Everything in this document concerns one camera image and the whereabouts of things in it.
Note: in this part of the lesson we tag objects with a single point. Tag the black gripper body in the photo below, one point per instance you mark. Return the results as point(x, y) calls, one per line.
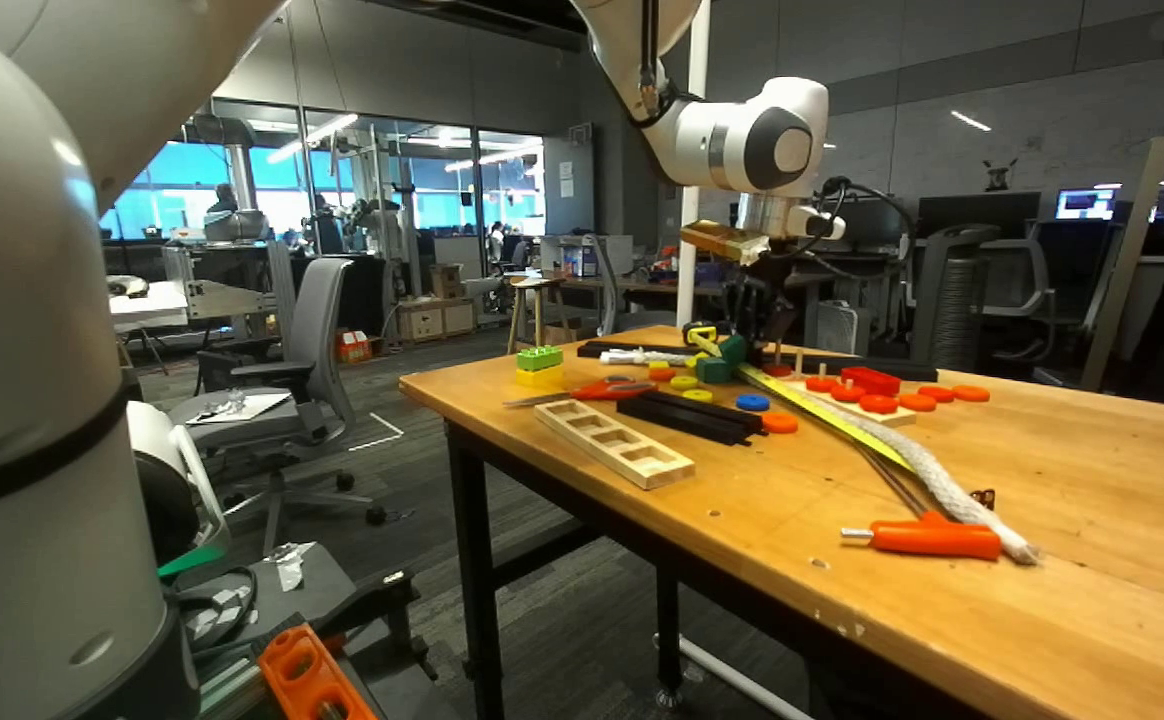
point(773, 264)

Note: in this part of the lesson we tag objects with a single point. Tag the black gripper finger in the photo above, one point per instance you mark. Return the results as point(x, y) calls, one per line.
point(783, 321)
point(736, 315)

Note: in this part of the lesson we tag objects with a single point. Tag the teal green toy block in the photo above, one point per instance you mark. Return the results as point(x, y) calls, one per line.
point(718, 360)

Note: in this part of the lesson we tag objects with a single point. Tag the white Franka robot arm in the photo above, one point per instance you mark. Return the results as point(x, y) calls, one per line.
point(32, 401)

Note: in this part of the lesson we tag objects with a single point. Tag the red disc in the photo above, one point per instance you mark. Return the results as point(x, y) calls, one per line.
point(778, 371)
point(823, 386)
point(883, 404)
point(971, 394)
point(922, 399)

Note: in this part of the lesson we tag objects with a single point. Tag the blue disc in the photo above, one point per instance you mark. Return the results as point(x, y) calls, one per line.
point(753, 401)

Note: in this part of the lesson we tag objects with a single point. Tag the yellow disc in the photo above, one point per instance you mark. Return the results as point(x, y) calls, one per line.
point(680, 381)
point(698, 394)

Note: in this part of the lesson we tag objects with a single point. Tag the black rectangular bar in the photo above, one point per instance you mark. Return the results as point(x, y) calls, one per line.
point(680, 423)
point(722, 410)

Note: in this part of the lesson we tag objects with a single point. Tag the orange disc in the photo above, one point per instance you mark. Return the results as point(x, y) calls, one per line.
point(662, 372)
point(778, 423)

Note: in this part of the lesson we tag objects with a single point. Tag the large red toy piece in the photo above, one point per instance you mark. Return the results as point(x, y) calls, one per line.
point(869, 381)

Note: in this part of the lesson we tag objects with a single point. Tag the orange toy pieces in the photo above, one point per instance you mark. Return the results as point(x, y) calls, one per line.
point(903, 416)

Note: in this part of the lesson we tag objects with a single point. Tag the wooden compartment tray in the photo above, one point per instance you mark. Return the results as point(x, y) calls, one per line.
point(613, 442)

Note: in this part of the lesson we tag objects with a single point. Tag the dark mesh office chair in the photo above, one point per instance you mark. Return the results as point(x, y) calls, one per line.
point(967, 285)

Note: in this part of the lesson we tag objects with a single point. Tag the green lego brick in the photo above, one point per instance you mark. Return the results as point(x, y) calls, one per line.
point(540, 357)

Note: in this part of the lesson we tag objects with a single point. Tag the yellow lego brick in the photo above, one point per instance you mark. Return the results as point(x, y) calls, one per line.
point(540, 379)

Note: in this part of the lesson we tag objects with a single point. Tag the black computer monitor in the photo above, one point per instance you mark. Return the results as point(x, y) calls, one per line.
point(979, 212)

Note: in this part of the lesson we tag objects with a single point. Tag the wooden stool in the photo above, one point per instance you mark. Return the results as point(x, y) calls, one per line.
point(524, 315)

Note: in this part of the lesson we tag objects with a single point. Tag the cardboard box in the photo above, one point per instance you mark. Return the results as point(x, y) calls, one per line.
point(435, 321)

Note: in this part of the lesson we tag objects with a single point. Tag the leaning wooden plank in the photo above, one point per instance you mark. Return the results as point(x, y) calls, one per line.
point(1124, 260)

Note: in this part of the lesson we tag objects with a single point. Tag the wooden work table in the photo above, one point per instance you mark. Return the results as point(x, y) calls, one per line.
point(472, 572)

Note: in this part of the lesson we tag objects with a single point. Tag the grey office chair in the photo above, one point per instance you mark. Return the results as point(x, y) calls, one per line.
point(301, 386)

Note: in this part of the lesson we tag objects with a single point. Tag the seated person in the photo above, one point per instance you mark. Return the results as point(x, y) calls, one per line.
point(230, 219)

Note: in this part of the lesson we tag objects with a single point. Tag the orange plastic clamp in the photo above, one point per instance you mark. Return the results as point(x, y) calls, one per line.
point(305, 675)

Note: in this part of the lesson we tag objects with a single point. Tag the white plastic cover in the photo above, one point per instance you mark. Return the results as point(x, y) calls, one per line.
point(195, 464)

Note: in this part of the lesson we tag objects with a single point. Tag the grey office desk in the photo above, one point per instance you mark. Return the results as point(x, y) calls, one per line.
point(164, 304)

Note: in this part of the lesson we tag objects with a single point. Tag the long black rail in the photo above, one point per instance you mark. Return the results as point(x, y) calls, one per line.
point(626, 346)

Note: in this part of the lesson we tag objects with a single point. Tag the small drone wall figure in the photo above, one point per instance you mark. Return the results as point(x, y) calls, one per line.
point(1000, 172)

